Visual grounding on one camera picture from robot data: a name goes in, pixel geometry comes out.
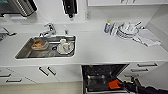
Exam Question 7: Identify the stainless steel dishwasher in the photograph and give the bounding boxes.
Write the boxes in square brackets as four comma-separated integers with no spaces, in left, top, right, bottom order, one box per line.
[80,63,138,94]

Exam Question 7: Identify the tall white drawer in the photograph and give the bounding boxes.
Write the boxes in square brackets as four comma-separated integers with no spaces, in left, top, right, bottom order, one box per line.
[119,73,168,89]

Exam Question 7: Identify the dishes on counter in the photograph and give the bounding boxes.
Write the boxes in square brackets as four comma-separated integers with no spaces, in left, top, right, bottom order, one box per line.
[132,28,163,48]

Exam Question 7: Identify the stack of white dishes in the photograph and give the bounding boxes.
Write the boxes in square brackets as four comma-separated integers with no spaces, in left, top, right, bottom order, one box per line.
[116,21,141,40]

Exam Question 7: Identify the white base cabinet door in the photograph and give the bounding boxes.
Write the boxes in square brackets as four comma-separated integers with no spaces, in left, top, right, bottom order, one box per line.
[6,65,61,85]
[46,64,83,83]

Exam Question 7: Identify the dish soap bottle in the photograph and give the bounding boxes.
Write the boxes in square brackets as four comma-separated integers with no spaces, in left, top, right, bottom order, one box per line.
[103,19,112,35]

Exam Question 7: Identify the white plate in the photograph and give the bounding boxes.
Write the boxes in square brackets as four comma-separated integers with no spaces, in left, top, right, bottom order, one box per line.
[56,42,75,55]

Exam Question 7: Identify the white printed mug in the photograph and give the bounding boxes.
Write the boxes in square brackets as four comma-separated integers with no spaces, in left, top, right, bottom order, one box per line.
[58,37,70,53]

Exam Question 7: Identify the chrome sink knob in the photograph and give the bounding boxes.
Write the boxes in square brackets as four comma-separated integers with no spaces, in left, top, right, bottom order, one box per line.
[63,28,70,36]

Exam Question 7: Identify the orange food container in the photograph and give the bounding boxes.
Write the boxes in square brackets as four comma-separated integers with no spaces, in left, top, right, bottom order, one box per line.
[30,38,50,52]

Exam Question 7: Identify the chrome faucet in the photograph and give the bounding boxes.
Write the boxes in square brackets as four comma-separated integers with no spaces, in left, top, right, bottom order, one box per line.
[37,22,57,39]

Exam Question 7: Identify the black soap dispenser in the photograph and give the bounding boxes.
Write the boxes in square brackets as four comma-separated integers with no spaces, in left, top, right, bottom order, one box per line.
[61,0,79,20]

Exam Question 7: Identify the steel sink basin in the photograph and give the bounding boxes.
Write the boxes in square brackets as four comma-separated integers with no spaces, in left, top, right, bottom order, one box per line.
[13,33,78,61]

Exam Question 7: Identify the paper towel dispenser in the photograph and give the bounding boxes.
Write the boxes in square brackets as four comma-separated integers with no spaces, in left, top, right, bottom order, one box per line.
[0,0,39,18]

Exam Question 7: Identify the white wall outlet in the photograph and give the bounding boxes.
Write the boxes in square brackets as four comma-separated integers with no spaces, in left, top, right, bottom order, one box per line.
[85,10,92,21]

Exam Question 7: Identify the white wall cabinet door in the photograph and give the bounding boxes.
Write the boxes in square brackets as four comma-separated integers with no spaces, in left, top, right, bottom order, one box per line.
[124,0,168,6]
[86,0,126,7]

